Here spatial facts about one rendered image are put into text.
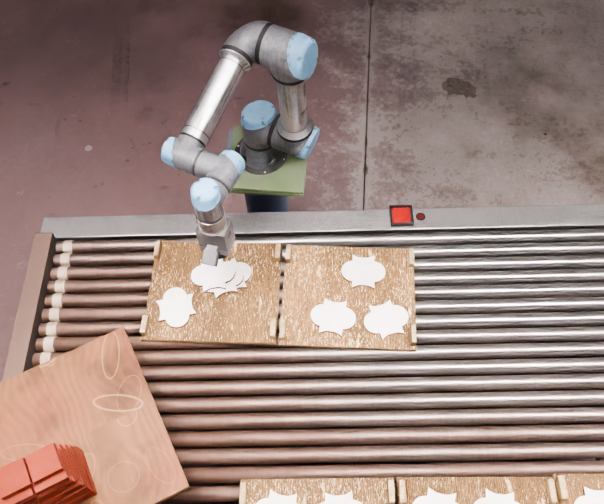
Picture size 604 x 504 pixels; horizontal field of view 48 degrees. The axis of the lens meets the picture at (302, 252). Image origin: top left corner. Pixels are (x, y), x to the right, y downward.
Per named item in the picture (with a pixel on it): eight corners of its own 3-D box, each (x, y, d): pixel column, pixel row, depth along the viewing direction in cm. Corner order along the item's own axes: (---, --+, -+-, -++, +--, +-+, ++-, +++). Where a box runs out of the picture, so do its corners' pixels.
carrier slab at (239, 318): (158, 243, 224) (157, 241, 223) (282, 246, 223) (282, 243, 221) (141, 341, 206) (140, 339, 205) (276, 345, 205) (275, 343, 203)
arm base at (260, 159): (246, 133, 249) (244, 115, 240) (286, 140, 247) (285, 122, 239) (235, 166, 242) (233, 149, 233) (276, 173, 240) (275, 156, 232)
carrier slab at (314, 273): (286, 247, 222) (286, 244, 221) (412, 251, 220) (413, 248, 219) (278, 346, 204) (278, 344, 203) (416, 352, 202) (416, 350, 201)
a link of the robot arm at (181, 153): (234, 1, 188) (152, 152, 178) (270, 13, 186) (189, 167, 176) (242, 26, 199) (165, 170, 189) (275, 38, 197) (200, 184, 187)
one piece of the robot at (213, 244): (184, 239, 179) (194, 269, 193) (216, 245, 178) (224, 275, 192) (198, 202, 185) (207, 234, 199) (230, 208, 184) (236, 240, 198)
